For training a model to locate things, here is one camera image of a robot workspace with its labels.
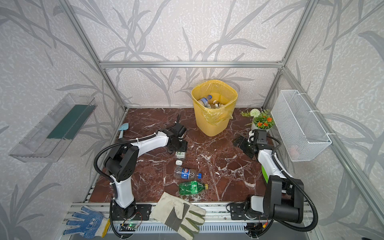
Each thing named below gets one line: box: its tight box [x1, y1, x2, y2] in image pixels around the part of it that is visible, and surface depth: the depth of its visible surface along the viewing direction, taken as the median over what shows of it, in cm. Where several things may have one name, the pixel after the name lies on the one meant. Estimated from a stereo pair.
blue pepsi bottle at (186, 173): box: [173, 166, 203, 180], surface depth 84 cm
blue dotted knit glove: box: [62, 206, 111, 239], surface depth 72 cm
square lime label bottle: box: [175, 151, 186, 159], surface depth 93 cm
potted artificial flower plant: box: [240, 108, 275, 131], surface depth 98 cm
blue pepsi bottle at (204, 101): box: [200, 94, 213, 107], surface depth 100 cm
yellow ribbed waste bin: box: [191, 79, 238, 137], surface depth 97 cm
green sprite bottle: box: [179, 180, 209, 195], surface depth 81 cm
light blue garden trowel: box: [118, 122, 130, 139], surface depth 107 cm
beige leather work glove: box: [150, 192, 206, 240], surface depth 74 cm
